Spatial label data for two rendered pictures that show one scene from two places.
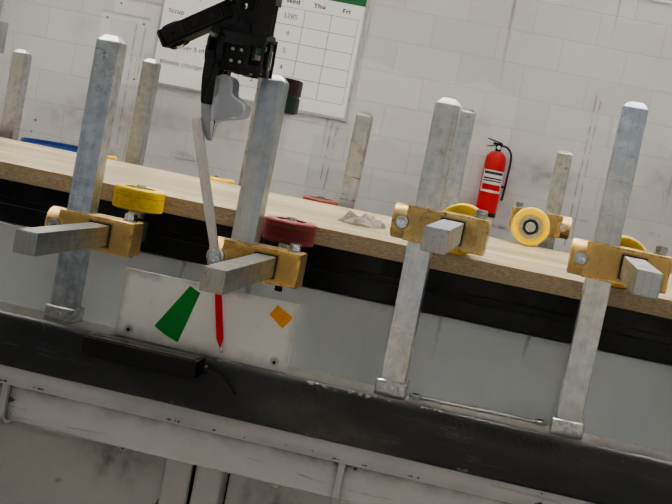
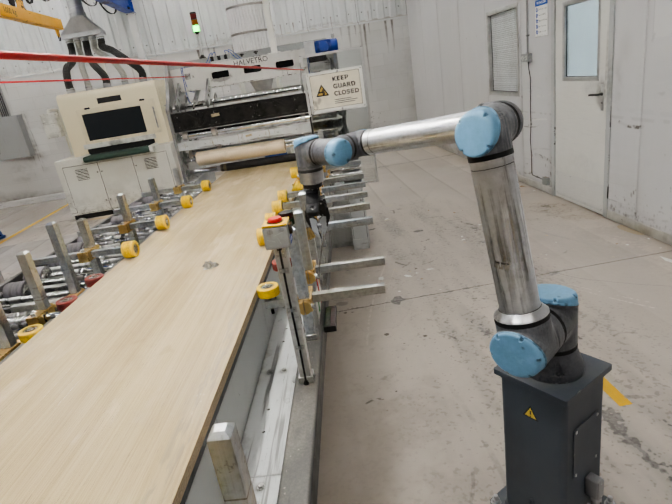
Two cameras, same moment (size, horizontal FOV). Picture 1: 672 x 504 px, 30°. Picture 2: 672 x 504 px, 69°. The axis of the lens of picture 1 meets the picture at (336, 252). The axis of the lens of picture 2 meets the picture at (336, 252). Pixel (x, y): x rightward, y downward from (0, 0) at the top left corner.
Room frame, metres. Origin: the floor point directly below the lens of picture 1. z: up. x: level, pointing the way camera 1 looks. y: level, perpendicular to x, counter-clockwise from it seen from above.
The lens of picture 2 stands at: (1.84, 1.97, 1.58)
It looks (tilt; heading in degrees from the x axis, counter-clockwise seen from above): 20 degrees down; 265
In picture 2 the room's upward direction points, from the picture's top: 9 degrees counter-clockwise
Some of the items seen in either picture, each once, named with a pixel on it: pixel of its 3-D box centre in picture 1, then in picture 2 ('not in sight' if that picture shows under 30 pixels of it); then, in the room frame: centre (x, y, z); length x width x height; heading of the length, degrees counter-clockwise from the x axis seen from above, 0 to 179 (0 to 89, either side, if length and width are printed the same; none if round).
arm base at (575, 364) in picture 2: not in sight; (551, 352); (1.11, 0.70, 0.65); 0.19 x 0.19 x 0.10
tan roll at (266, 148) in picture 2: not in sight; (263, 148); (1.94, -2.53, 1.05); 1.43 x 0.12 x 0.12; 171
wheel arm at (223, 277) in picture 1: (254, 269); (331, 267); (1.71, 0.11, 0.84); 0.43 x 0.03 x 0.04; 171
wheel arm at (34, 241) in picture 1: (87, 236); (324, 296); (1.77, 0.35, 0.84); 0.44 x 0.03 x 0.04; 171
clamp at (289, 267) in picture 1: (257, 261); (309, 272); (1.80, 0.11, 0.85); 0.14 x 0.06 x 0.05; 81
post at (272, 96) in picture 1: (245, 239); (308, 267); (1.80, 0.13, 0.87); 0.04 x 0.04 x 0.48; 81
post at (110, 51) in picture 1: (84, 197); (303, 291); (1.84, 0.38, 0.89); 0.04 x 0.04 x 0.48; 81
